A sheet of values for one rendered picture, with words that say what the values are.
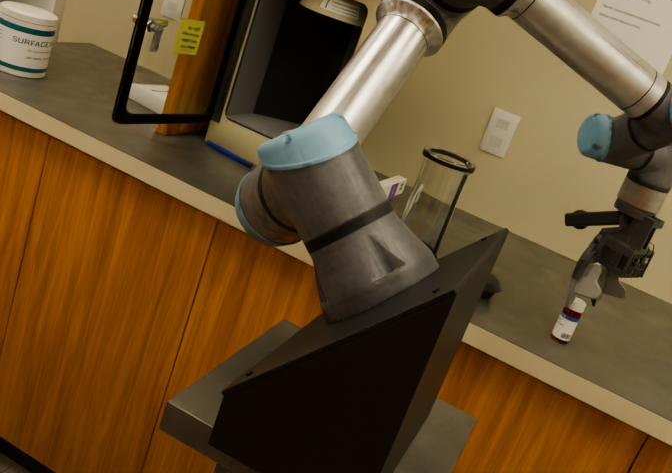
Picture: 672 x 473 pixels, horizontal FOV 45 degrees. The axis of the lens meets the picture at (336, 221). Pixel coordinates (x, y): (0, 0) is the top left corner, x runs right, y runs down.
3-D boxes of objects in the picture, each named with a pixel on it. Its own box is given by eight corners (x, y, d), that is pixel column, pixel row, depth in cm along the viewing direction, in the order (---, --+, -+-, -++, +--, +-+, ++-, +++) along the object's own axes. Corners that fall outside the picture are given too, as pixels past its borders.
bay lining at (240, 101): (271, 109, 215) (313, -23, 204) (357, 147, 208) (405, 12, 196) (223, 115, 193) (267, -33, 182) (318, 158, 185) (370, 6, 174)
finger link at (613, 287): (613, 319, 150) (624, 278, 145) (587, 302, 154) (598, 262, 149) (624, 313, 151) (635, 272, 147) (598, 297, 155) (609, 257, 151)
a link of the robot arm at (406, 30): (241, 192, 101) (446, -81, 122) (211, 216, 115) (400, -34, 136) (315, 251, 104) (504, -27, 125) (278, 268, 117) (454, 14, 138)
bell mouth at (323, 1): (318, 4, 199) (325, -18, 197) (382, 29, 194) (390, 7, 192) (286, 0, 183) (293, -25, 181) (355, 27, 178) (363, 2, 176)
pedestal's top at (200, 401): (402, 571, 87) (415, 542, 86) (157, 429, 96) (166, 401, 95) (467, 441, 116) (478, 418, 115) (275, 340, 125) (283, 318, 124)
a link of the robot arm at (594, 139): (618, 96, 129) (673, 114, 132) (572, 118, 139) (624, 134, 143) (617, 143, 127) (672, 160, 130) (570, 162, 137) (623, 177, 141)
